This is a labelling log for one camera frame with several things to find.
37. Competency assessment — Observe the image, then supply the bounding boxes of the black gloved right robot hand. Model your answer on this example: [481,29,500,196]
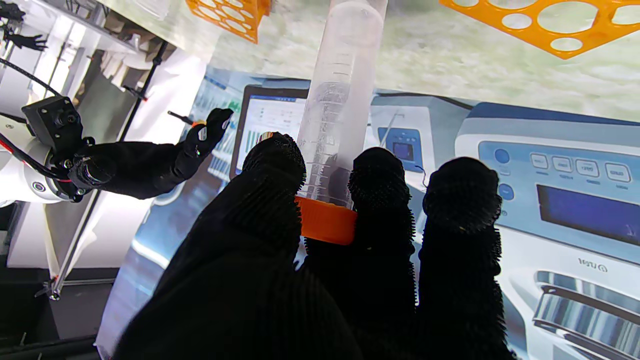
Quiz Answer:
[75,107,235,201]

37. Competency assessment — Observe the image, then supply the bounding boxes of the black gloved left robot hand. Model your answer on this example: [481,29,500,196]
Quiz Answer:
[112,132,516,360]

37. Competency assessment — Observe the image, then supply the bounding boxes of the clear plastic centrifuge tube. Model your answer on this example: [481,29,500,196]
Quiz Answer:
[297,0,388,208]

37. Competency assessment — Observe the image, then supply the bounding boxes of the orange plastic test tube rack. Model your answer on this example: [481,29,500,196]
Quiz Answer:
[186,0,271,45]
[440,0,640,60]

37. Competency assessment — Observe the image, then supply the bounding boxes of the printed laboratory backdrop poster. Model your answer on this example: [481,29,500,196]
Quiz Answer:
[95,65,640,360]

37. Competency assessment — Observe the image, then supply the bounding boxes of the printed side panel on frame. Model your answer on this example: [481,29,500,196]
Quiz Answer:
[7,0,211,301]

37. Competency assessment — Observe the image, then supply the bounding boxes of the red black right wrist cable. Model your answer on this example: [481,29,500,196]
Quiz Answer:
[0,132,76,183]

